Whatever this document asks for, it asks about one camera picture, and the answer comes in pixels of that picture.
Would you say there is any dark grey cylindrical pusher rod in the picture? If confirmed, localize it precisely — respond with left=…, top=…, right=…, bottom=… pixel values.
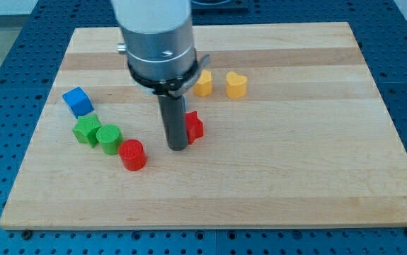
left=158, top=96, right=188, bottom=151

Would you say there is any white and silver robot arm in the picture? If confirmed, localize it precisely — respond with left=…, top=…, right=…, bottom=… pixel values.
left=111, top=0, right=210, bottom=151

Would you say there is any yellow hexagon block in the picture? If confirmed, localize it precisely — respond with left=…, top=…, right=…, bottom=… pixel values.
left=193, top=69, right=213, bottom=97

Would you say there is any red star block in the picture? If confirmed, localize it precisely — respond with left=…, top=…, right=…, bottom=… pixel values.
left=185, top=111, right=204, bottom=145

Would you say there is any red cylinder block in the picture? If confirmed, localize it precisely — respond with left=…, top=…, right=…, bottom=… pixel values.
left=118, top=139, right=147, bottom=171

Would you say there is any green cylinder block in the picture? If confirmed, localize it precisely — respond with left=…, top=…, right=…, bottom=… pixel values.
left=96, top=124, right=122, bottom=155

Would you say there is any yellow heart block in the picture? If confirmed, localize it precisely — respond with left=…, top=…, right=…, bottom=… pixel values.
left=226, top=72, right=248, bottom=98

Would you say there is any green star block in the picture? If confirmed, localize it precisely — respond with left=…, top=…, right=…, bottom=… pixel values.
left=72, top=114, right=102, bottom=148

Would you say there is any blue cube block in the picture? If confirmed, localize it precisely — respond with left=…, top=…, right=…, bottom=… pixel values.
left=62, top=87, right=94, bottom=118

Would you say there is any wooden board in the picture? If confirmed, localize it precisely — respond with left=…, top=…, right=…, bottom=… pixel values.
left=0, top=22, right=407, bottom=230

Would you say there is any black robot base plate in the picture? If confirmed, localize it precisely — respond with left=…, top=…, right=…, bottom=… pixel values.
left=190, top=0, right=250, bottom=12

